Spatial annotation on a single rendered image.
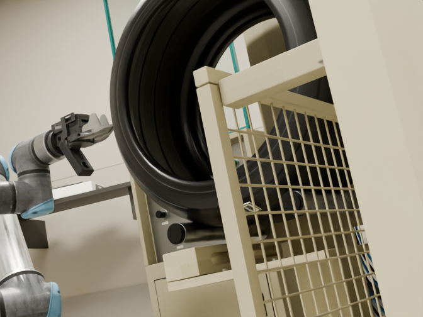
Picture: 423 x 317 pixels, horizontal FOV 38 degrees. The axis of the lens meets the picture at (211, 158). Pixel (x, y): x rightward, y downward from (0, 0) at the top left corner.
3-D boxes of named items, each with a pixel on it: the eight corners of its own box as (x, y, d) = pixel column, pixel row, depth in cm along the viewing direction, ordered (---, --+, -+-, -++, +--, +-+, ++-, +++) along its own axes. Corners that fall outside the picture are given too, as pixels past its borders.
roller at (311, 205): (376, 200, 139) (364, 216, 140) (360, 188, 141) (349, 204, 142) (306, 200, 110) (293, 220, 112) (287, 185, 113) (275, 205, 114)
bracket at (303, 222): (250, 250, 160) (242, 214, 162) (396, 217, 138) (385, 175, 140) (243, 251, 157) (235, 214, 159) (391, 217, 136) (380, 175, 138)
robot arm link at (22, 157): (34, 179, 180) (30, 146, 182) (62, 168, 173) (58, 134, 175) (7, 177, 172) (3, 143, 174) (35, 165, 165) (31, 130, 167)
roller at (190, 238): (256, 239, 156) (250, 222, 158) (270, 233, 154) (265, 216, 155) (169, 247, 128) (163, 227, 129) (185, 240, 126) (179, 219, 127)
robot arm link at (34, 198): (9, 221, 170) (4, 178, 173) (50, 218, 176) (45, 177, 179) (18, 214, 162) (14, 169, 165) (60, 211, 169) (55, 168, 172)
